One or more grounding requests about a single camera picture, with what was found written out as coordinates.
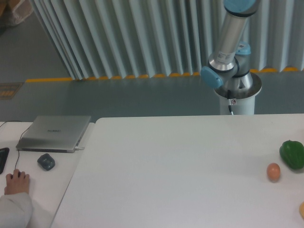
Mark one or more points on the white sleeved forearm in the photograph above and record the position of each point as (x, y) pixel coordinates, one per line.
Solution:
(15, 210)

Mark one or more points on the green bell pepper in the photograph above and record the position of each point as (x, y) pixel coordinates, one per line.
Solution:
(292, 153)

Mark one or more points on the black keyboard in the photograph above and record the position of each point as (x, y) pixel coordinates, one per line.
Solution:
(3, 158)

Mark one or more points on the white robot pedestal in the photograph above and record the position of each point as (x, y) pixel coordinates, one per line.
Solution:
(237, 95)

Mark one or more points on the brown egg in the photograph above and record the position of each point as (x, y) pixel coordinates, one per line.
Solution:
(273, 171)

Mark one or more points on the corrugated white folding partition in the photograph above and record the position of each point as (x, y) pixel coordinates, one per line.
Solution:
(144, 38)

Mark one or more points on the silver closed laptop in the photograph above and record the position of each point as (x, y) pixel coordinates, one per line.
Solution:
(54, 133)

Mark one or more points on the orange fruit at edge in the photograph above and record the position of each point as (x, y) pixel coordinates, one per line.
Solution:
(301, 210)

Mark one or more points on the person's bare hand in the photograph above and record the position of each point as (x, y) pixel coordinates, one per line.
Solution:
(17, 182)

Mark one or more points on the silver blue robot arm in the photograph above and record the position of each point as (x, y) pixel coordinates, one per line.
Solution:
(222, 63)

